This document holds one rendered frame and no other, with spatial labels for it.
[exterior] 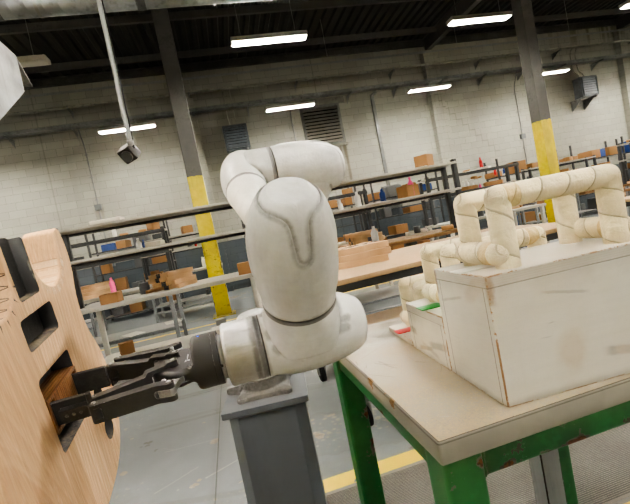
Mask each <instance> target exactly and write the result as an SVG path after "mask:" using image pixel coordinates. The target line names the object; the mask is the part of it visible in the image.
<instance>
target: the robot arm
mask: <svg viewBox="0 0 630 504"><path fill-rule="evenodd" d="M345 172H346V166H345V160H344V157H343V154H342V152H341V150H340V149H339V148H338V147H336V146H334V145H331V144H329V143H327V142H323V141H316V140H306V141H295V142H287V143H281V144H277V145H274V146H270V147H264V148H258V149H252V150H238V151H234V152H232V153H230V154H229V155H228V156H227V157H226V158H225V160H224V161H223V164H222V167H221V172H220V179H221V186H222V190H223V193H224V195H225V196H226V198H227V200H228V202H229V204H230V205H231V206H232V207H233V209H234V210H235V211H236V212H237V214H238V215H239V216H240V218H241V219H242V221H243V223H244V224H245V226H246V228H245V241H246V250H247V256H248V261H249V266H250V269H251V273H252V275H253V276H254V278H255V282H256V286H257V289H258V292H259V294H260V296H261V300H262V305H263V308H255V309H251V310H248V311H246V312H243V313H242V314H240V315H239V316H238V317H237V320H234V321H230V322H226V323H222V324H221V325H220V327H219V331H220V334H217V332H216V330H214V331H210V332H206V333H202V334H198V335H195V336H192V337H191V339H190V342H189V347H190V348H185V349H183V347H182V343H181V342H176V343H173V344H170V345H167V346H163V347H158V348H154V349H149V350H145V351H140V352H136V353H131V354H127V355H122V356H117V357H115V358H114V362H112V363H109V364H107V365H104V366H100V367H96V368H92V369H88V370H84V371H80V372H76V373H72V374H71V375H72V378H73V381H74V384H75V387H76V390H77V392H78V395H74V396H70V397H67V398H63V399H60V400H56V401H52V402H50V405H51V408H52V411H53V413H54V416H55V419H56V421H57V424H58V426H59V425H63V424H66V423H70V422H73V421H76V420H80V419H83V418H87V417H90V416H91V417H92V420H93V423H94V424H99V423H102V422H105V421H108V420H111V419H114V418H118V417H121V416H124V415H127V414H130V413H133V412H136V411H139V410H142V409H145V408H148V407H151V406H154V405H157V404H161V403H168V402H173V401H176V400H177V399H178V394H177V390H178V388H180V387H184V386H185V385H187V384H190V383H192V382H196V383H198V386H199V388H201V389H207V388H211V387H214V386H218V385H221V384H225V383H227V378H229V379H230V382H231V384H232V386H230V387H227V394H228V395H240V396H239V397H238V399H237V403H238V404H239V405H241V404H245V403H248V402H251V401H255V400H260V399H264V398H268V397H273V396H277V395H282V394H289V393H291V392H292V391H293V390H292V386H291V385H290V377H291V375H292V374H297V373H303V372H307V371H310V370H314V369H318V368H321V367H324V366H326V365H329V364H332V363H334V362H337V361H339V360H341V359H343V358H345V357H347V356H349V355H351V354H352V353H354V352H355V351H357V350H358V349H360V348H361V347H362V346H363V345H364V343H365V342H366V339H367V332H368V326H367V318H366V314H365V311H364V308H363V306H362V304H361V302H360V301H359V300H358V299H357V298H356V297H353V296H351V295H348V294H345V293H341V292H336V288H337V283H338V270H339V257H338V239H337V230H336V223H335V219H334V216H333V213H332V210H331V207H330V205H329V203H328V197H329V195H330V193H331V190H332V189H333V188H336V187H337V186H338V185H339V184H340V183H341V182H342V181H343V179H344V176H345ZM125 360H126V361H125ZM152 377H153V378H152ZM128 379H131V380H129V381H126V382H124V383H121V384H119V385H116V386H114V385H115V384H116V383H117V382H118V381H120V380H128ZM153 379H154V382H153ZM111 384H112V386H114V387H112V388H109V389H106V390H104V391H101V392H99V393H96V394H94V395H91V393H90V391H93V390H97V389H101V388H105V387H109V386H110V385H111Z"/></svg>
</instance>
